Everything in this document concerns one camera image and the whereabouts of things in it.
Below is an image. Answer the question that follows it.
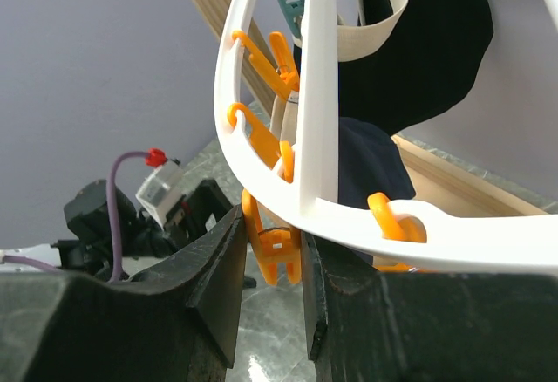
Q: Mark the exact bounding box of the black hanging underwear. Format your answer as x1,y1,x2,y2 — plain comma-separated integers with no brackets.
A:
333,0,493,137

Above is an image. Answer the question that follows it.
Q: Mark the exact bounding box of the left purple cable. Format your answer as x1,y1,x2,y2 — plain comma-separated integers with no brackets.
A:
0,150,153,283

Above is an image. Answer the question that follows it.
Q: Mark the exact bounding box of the wooden hanger stand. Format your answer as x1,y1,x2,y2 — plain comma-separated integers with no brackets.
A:
192,0,557,217

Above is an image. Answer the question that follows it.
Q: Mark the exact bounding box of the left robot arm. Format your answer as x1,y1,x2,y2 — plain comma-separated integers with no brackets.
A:
1,176,242,282

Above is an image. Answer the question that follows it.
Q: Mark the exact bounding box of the orange clip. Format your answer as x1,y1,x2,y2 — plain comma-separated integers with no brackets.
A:
367,192,427,273
227,102,295,183
241,189,302,285
232,30,300,103

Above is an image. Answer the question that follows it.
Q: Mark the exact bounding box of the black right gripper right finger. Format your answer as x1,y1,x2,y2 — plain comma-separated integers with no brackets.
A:
302,234,557,381

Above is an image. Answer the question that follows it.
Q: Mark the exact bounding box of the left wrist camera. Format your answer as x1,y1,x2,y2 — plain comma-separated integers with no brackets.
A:
136,148,185,228

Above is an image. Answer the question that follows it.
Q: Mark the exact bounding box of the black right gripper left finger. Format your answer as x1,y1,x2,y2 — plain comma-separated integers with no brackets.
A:
1,207,247,381

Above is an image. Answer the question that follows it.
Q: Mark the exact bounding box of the white round clip hanger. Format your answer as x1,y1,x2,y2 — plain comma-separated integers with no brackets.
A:
214,0,557,275

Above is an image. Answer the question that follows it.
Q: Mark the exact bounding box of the navy blue underwear beige waistband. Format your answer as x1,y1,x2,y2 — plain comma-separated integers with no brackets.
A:
337,117,416,209

